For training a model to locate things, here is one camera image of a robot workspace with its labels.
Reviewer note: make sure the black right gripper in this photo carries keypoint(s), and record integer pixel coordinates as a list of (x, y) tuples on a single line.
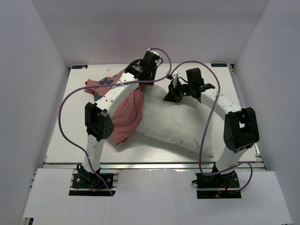
[(172, 96)]

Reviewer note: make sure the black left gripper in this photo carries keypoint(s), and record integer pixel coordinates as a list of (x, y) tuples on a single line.
[(153, 71)]

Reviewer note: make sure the white pillow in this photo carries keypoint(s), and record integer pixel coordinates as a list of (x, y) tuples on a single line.
[(180, 123)]

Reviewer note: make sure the red patterned pillowcase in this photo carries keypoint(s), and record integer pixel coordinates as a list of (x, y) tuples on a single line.
[(128, 115)]

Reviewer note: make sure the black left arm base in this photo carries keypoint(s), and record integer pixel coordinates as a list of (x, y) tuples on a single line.
[(84, 183)]

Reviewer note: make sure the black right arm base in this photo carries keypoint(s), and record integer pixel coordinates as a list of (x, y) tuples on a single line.
[(221, 186)]

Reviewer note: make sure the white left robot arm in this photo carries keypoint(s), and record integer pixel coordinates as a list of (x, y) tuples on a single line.
[(98, 116)]

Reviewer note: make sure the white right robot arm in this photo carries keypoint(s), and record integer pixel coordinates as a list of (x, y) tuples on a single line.
[(240, 124)]

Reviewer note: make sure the blue right corner sticker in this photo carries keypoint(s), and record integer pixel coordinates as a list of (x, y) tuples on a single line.
[(219, 65)]

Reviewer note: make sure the blue corner sticker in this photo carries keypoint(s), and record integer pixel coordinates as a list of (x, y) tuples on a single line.
[(219, 65), (79, 67)]

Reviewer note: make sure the blue left corner sticker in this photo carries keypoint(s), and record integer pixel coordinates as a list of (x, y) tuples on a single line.
[(79, 67)]

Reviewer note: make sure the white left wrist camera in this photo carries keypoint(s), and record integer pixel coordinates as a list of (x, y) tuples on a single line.
[(154, 51)]

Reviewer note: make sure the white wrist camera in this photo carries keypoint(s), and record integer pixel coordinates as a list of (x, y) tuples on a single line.
[(154, 51), (174, 78)]

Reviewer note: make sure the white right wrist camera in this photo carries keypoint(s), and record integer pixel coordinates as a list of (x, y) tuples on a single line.
[(174, 78)]

